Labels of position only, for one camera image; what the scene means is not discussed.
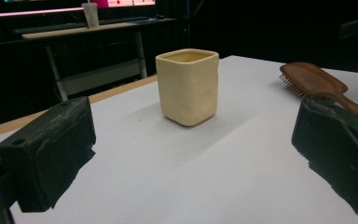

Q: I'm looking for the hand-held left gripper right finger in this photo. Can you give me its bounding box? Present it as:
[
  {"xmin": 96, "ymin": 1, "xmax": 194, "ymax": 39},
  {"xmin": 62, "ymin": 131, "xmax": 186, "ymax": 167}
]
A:
[{"xmin": 291, "ymin": 98, "xmax": 358, "ymax": 217}]

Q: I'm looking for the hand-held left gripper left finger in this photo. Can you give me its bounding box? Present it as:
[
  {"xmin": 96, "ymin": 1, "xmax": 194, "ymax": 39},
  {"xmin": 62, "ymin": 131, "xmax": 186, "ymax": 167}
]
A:
[{"xmin": 0, "ymin": 95, "xmax": 97, "ymax": 214}]

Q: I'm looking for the brown wooden hairbrush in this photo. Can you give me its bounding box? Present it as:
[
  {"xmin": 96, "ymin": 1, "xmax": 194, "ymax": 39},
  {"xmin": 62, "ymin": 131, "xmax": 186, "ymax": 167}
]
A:
[{"xmin": 279, "ymin": 62, "xmax": 358, "ymax": 125}]

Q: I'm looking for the cream square ceramic cup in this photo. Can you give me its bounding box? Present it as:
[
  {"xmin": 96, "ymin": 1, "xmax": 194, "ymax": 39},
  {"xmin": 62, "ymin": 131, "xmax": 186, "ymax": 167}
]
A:
[{"xmin": 155, "ymin": 48, "xmax": 220, "ymax": 128}]

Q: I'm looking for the grey metal-legged desk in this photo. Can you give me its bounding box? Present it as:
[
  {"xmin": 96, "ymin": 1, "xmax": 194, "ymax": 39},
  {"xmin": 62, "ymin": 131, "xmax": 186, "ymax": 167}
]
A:
[{"xmin": 21, "ymin": 18, "xmax": 178, "ymax": 103}]

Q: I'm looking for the clear plastic cup with straw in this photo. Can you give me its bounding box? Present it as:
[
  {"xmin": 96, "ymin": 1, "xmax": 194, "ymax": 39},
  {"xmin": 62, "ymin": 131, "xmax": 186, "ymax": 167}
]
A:
[{"xmin": 81, "ymin": 0, "xmax": 101, "ymax": 30}]

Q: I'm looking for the computer monitor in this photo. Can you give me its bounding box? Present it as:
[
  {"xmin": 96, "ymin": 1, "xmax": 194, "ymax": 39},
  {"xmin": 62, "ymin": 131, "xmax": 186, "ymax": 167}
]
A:
[{"xmin": 0, "ymin": 0, "xmax": 157, "ymax": 19}]

